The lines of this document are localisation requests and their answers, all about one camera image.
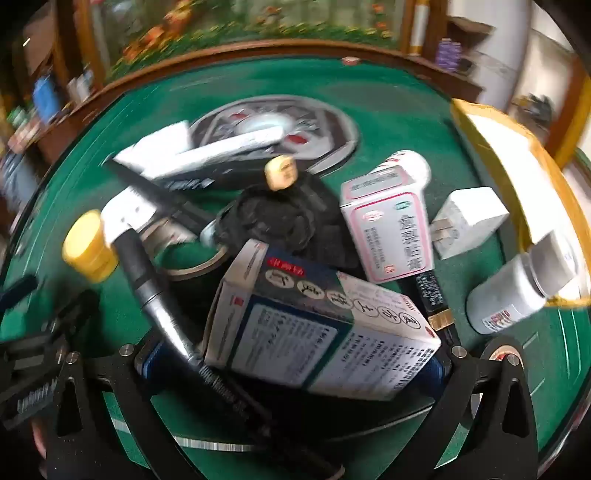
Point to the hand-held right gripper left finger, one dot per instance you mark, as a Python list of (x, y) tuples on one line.
[(145, 365)]

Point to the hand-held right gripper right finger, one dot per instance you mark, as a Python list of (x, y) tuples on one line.
[(442, 374)]

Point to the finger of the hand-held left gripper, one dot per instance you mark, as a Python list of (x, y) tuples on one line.
[(18, 290), (74, 318)]

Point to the black silver marker pen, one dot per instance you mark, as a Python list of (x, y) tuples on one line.
[(166, 318)]

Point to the black tape roll red core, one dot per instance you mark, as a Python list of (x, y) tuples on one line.
[(496, 353)]

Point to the yellow round cap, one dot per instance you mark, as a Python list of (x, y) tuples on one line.
[(87, 244)]

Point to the black gold tube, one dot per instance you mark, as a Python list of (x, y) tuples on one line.
[(427, 295)]

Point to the white bottle leaf print label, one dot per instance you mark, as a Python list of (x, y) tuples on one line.
[(503, 295)]

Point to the pink white medicine box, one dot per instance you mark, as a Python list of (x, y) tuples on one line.
[(392, 230)]

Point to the blue white medicine box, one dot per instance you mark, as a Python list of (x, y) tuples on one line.
[(295, 332)]

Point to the black round plastic part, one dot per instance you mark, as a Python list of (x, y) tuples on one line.
[(281, 221)]

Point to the white bottle red-edged label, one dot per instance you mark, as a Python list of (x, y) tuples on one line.
[(413, 164)]

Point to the yellow white storage box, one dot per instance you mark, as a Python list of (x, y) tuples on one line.
[(498, 152)]

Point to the dark brown tape roll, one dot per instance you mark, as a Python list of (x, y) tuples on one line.
[(194, 270)]

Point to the black marker white text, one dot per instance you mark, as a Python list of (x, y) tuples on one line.
[(198, 183)]

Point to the plain white bottle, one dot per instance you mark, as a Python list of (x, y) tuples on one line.
[(157, 143)]

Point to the blue thermos jug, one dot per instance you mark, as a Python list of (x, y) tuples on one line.
[(46, 97)]

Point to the white paint marker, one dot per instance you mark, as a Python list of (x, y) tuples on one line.
[(231, 147)]

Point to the beige small block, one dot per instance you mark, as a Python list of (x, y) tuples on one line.
[(280, 171)]

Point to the mahjong table control panel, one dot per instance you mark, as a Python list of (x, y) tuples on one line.
[(318, 134)]

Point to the purple spray can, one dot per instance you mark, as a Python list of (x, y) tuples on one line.
[(443, 55), (455, 56)]

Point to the glass case with artificial flowers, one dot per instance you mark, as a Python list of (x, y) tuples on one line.
[(231, 23)]

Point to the white yellow striped post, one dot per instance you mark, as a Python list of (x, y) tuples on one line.
[(420, 27)]

